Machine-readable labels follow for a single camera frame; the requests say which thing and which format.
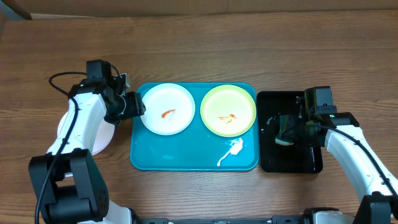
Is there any green rimmed plate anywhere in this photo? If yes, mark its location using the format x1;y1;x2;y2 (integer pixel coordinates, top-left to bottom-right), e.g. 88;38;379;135
200;85;256;137

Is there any teal plastic tray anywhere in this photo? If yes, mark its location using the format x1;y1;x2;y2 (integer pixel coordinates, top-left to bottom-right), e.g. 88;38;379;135
129;82;260;172

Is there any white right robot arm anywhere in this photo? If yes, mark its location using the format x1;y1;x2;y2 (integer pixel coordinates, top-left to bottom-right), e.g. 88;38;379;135
275;104;397;223

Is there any black rectangular tray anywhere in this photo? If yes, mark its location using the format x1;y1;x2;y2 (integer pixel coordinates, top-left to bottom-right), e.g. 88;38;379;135
256;91;323;174

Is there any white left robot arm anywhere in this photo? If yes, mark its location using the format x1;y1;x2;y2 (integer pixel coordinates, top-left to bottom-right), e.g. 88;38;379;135
29;73;145;223

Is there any white plate with ketchup streak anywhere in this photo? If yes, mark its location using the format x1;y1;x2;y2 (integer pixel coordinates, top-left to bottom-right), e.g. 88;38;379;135
141;83;195;136

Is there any white plate with red smears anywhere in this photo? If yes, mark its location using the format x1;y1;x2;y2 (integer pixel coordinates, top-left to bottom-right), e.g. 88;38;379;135
47;111;115;155

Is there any green yellow sponge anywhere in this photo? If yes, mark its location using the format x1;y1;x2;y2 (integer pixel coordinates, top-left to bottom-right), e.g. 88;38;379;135
275;114;300;146

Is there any white foam spill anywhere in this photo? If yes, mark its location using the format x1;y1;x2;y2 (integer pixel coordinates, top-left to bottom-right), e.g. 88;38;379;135
216;138;243;167

